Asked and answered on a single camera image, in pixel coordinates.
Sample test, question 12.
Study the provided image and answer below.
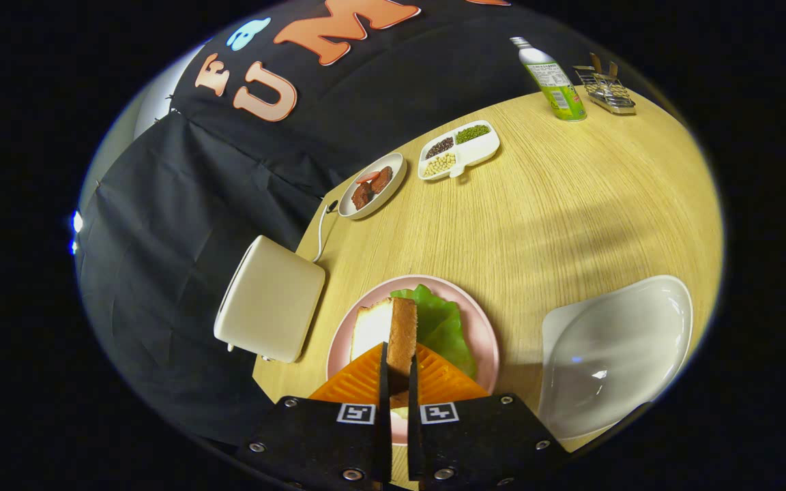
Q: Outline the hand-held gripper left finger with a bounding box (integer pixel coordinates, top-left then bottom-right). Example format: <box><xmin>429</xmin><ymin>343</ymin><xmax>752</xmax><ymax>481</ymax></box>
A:
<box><xmin>236</xmin><ymin>341</ymin><xmax>394</xmax><ymax>491</ymax></box>

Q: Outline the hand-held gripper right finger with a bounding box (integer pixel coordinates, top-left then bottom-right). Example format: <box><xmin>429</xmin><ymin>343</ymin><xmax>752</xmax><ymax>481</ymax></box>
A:
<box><xmin>407</xmin><ymin>341</ymin><xmax>571</xmax><ymax>491</ymax></box>

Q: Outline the toasted bread slice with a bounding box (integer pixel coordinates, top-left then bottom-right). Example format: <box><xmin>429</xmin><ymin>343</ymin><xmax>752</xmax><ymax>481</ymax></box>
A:
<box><xmin>350</xmin><ymin>297</ymin><xmax>419</xmax><ymax>410</ymax></box>

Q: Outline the pink plate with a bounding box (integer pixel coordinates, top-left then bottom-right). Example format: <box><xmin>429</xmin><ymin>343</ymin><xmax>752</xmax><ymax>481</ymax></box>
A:
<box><xmin>325</xmin><ymin>274</ymin><xmax>501</xmax><ymax>447</ymax></box>

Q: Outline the green lettuce leaf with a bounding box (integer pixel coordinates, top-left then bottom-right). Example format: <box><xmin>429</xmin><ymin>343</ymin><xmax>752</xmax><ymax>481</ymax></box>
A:
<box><xmin>390</xmin><ymin>284</ymin><xmax>478</xmax><ymax>380</ymax></box>

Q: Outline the white toaster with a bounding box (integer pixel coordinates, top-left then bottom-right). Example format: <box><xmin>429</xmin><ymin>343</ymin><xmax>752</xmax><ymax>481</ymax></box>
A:
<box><xmin>214</xmin><ymin>235</ymin><xmax>326</xmax><ymax>363</ymax></box>

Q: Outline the white shell-shaped dish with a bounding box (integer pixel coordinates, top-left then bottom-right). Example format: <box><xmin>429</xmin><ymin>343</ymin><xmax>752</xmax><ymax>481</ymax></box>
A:
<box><xmin>538</xmin><ymin>275</ymin><xmax>694</xmax><ymax>441</ymax></box>

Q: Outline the white round plate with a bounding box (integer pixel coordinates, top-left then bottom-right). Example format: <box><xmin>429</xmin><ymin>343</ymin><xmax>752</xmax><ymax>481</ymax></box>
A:
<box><xmin>338</xmin><ymin>152</ymin><xmax>407</xmax><ymax>220</ymax></box>

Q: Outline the pile of soybeans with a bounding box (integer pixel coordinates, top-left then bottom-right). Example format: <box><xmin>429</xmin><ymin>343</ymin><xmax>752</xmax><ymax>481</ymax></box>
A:
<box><xmin>423</xmin><ymin>153</ymin><xmax>456</xmax><ymax>177</ymax></box>

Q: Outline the black backdrop cloth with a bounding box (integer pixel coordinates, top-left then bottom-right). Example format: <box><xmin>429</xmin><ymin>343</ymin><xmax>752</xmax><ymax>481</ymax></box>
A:
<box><xmin>76</xmin><ymin>0</ymin><xmax>639</xmax><ymax>444</ymax></box>

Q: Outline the white divided dish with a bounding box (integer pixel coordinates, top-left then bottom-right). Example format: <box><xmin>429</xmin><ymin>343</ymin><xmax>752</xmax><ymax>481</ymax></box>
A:
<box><xmin>418</xmin><ymin>120</ymin><xmax>501</xmax><ymax>181</ymax></box>

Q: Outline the green label metal bottle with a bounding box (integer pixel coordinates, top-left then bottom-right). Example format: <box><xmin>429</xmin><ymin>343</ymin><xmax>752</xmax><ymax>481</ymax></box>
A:
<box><xmin>510</xmin><ymin>36</ymin><xmax>587</xmax><ymax>122</ymax></box>

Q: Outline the white toaster cable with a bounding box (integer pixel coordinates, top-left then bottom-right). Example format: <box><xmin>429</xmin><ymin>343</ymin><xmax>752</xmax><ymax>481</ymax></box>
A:
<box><xmin>312</xmin><ymin>200</ymin><xmax>338</xmax><ymax>263</ymax></box>

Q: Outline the wire cutlery basket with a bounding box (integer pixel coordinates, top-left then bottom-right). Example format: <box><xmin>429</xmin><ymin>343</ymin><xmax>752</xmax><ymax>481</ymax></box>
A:
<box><xmin>573</xmin><ymin>63</ymin><xmax>637</xmax><ymax>115</ymax></box>

